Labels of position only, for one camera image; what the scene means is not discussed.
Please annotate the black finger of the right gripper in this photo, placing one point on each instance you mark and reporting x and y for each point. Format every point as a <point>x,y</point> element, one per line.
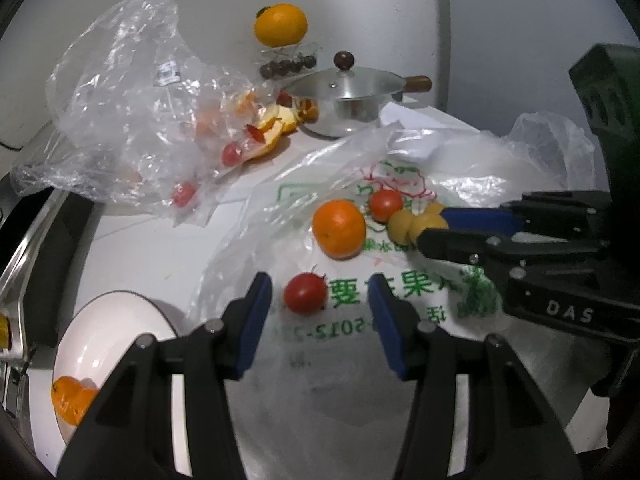
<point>500,251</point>

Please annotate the yellow fruit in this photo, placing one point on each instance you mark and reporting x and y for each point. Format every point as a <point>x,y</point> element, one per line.
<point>398,227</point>
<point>431,218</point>

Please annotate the mandarin orange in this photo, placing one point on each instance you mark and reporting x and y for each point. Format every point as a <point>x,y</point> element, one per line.
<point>71,399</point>
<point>339,229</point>

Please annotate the red tomato in clear bag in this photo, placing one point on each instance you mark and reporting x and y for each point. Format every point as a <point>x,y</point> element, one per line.
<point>183,194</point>

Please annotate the crumpled clear plastic bag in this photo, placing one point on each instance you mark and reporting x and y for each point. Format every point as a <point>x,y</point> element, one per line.
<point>134,112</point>

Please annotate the steel induction cooker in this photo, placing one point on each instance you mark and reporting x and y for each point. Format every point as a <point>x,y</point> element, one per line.
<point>25,224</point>

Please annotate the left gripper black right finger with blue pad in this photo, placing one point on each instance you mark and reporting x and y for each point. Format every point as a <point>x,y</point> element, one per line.
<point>513,431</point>

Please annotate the white paper piece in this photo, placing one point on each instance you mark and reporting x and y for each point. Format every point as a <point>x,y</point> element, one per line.
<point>420,118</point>

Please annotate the small steel pot with lid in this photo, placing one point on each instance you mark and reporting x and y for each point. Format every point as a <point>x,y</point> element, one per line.
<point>346,98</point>

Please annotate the large orange on stand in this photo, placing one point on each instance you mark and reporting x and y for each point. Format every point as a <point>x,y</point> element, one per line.
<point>280,25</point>

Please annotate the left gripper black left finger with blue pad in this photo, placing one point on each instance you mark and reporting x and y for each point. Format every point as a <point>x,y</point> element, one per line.
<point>126,433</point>

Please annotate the red cherry tomato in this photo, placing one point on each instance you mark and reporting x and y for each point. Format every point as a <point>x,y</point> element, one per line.
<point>384,203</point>
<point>306,293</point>

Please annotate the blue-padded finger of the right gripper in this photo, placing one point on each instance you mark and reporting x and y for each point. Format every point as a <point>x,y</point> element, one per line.
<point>542,213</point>

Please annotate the printed flat plastic bag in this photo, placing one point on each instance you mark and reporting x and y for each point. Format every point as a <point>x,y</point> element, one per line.
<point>319,401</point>

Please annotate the orange peel pieces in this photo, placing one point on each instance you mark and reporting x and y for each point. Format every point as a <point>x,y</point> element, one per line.
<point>277,121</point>

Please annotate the white plate dark rim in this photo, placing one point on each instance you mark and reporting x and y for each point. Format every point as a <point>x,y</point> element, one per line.
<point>99,335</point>

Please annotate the clear box dark fruits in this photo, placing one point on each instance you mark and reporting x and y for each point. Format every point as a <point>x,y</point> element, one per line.
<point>288,61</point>

